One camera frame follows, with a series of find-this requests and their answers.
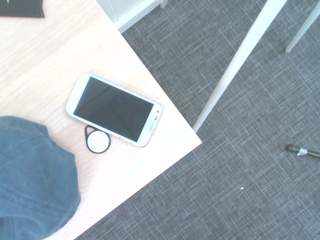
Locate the dark blue baseball cap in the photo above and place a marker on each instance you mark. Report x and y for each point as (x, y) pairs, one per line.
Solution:
(32, 180)

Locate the white smartphone with black screen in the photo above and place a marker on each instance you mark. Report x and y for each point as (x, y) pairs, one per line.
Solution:
(113, 108)

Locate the round white key fob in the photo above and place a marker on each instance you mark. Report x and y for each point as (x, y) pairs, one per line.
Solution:
(97, 142)

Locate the white cabinet base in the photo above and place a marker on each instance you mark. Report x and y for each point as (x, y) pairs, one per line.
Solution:
(127, 12)

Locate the black pen with tape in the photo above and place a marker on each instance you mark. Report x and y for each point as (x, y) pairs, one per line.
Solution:
(303, 151)

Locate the black flat object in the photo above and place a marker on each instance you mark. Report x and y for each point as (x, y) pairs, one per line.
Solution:
(22, 8)

